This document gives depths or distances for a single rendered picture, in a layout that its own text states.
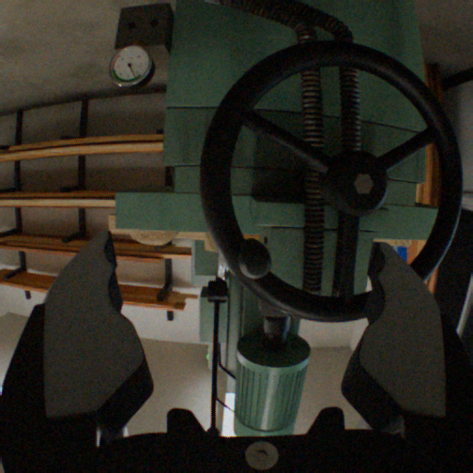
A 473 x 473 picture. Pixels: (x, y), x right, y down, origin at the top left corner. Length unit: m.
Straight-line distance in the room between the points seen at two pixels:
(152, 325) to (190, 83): 3.25
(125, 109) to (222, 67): 2.84
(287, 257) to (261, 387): 0.40
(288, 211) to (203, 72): 0.25
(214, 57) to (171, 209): 0.24
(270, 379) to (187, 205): 0.42
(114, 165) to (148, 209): 2.81
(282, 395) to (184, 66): 0.69
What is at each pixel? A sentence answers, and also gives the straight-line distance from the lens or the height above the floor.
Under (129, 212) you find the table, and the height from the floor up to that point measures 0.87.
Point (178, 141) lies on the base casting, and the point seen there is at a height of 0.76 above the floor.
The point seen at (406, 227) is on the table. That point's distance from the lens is 0.55.
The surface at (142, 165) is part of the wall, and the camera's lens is 3.15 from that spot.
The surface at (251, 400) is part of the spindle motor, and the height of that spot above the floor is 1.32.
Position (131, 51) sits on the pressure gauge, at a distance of 0.45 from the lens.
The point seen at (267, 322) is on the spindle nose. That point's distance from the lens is 0.68.
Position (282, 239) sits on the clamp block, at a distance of 0.37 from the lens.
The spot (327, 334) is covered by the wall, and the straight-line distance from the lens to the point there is 3.58.
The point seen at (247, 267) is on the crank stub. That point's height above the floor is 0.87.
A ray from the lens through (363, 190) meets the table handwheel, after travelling 0.28.
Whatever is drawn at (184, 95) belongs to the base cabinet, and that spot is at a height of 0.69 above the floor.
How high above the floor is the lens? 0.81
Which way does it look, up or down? 11 degrees up
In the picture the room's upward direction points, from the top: 178 degrees counter-clockwise
